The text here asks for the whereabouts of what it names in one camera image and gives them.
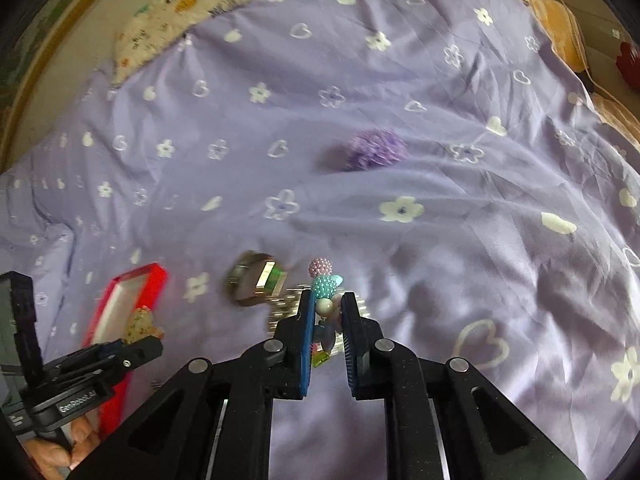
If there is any yellow flower hair clip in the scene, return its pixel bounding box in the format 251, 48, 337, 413
122, 307, 164, 344

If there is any silver chain necklace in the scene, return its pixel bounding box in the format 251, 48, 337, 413
267, 283, 371, 336

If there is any pastel beaded keychain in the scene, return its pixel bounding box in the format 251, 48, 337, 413
308, 257, 344, 367

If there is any left hand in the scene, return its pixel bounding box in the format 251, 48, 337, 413
22, 411, 100, 480

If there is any red shallow box tray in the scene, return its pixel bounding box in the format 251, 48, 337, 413
79, 262, 170, 441

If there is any purple floral bed sheet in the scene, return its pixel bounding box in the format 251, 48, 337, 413
1, 0, 639, 479

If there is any white patterned pillow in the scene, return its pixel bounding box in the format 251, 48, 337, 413
112, 0, 252, 87

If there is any orange mattress edge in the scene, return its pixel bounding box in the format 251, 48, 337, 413
522, 0, 639, 150

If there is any red slipper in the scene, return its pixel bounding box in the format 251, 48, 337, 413
615, 41, 640, 91

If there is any purple fluffy hair tie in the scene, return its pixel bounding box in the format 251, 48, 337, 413
342, 128, 409, 172

